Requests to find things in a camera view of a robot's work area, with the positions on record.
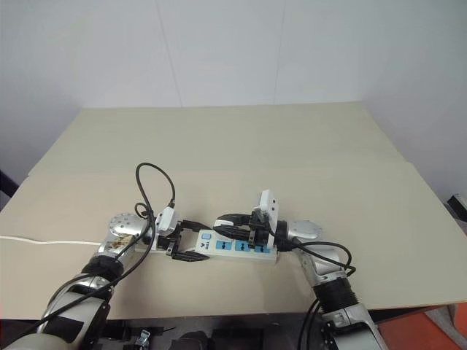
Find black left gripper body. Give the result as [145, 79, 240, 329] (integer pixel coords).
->
[157, 219, 187, 257]

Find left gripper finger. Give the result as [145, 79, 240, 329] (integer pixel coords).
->
[167, 250, 212, 263]
[180, 219, 213, 232]

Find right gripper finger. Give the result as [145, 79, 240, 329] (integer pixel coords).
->
[212, 225, 252, 238]
[214, 212, 253, 226]

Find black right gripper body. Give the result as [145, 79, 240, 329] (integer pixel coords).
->
[247, 209, 273, 254]

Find white power strip blue sockets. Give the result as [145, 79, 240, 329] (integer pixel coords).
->
[134, 228, 279, 266]

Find dark rounded shape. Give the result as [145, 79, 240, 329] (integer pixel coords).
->
[170, 330, 217, 350]

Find silver metal clamp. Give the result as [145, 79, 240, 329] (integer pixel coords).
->
[134, 329, 153, 347]

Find dark stand beside table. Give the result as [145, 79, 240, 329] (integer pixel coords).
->
[0, 168, 20, 207]

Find black object beside table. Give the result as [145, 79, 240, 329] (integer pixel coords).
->
[447, 193, 467, 222]

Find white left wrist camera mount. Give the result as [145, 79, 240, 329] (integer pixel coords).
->
[155, 206, 181, 241]

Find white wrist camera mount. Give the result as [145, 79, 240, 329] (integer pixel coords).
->
[254, 189, 282, 253]
[155, 206, 181, 241]

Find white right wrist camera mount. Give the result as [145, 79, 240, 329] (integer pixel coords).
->
[254, 189, 282, 253]

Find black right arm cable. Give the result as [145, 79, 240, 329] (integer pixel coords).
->
[280, 241, 357, 350]

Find white power strip cord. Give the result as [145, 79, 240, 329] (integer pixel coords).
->
[0, 235, 103, 246]

